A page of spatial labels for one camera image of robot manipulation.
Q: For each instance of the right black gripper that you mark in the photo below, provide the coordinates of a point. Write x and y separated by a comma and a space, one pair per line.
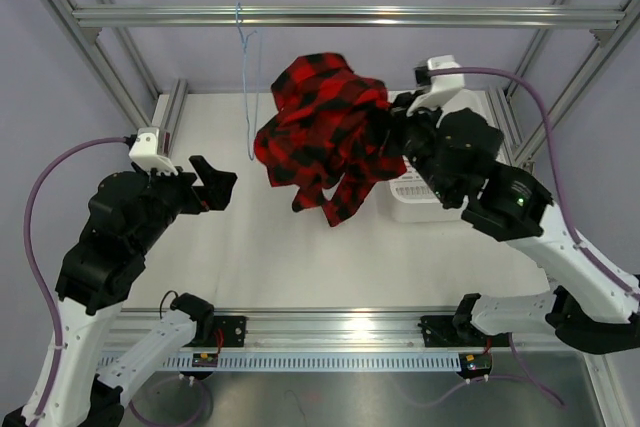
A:
399, 121

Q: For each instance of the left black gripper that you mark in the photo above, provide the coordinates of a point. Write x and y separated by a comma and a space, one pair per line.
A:
215, 192

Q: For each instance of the red black plaid shirt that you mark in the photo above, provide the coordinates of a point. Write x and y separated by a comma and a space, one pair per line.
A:
330, 136

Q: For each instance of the light blue wire hanger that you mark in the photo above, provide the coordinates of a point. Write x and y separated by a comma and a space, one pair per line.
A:
251, 112

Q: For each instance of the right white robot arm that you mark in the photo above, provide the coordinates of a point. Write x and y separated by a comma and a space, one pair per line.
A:
455, 154

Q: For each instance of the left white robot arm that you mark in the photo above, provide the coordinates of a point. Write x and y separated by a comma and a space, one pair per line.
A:
127, 215

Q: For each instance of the white plastic basket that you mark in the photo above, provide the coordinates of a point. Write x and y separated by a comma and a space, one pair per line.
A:
408, 199

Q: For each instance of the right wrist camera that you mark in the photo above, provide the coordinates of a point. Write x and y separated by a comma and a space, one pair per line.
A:
436, 89

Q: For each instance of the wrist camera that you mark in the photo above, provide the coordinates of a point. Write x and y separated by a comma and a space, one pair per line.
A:
150, 151
436, 89

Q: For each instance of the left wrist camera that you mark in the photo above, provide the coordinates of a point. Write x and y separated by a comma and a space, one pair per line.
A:
150, 151

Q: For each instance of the right aluminium frame post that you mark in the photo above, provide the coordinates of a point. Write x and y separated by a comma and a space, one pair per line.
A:
562, 65

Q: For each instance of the aluminium frame post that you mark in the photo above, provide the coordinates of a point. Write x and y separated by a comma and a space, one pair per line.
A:
562, 65
100, 65

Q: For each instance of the aluminium frame crossbar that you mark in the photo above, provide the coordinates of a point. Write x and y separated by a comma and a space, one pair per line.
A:
544, 17

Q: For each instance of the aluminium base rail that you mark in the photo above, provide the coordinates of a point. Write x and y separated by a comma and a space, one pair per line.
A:
320, 330

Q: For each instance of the white slotted cable duct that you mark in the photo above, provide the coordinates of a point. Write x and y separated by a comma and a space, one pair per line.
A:
324, 362

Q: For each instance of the left aluminium frame post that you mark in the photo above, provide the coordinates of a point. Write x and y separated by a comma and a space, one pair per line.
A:
100, 65

